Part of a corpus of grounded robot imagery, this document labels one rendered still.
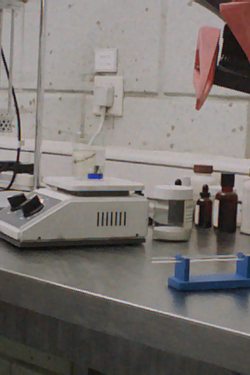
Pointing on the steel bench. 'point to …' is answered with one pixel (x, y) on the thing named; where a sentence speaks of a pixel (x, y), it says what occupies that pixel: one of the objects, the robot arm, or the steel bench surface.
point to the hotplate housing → (82, 220)
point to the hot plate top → (94, 184)
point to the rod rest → (242, 279)
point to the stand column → (40, 94)
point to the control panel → (22, 213)
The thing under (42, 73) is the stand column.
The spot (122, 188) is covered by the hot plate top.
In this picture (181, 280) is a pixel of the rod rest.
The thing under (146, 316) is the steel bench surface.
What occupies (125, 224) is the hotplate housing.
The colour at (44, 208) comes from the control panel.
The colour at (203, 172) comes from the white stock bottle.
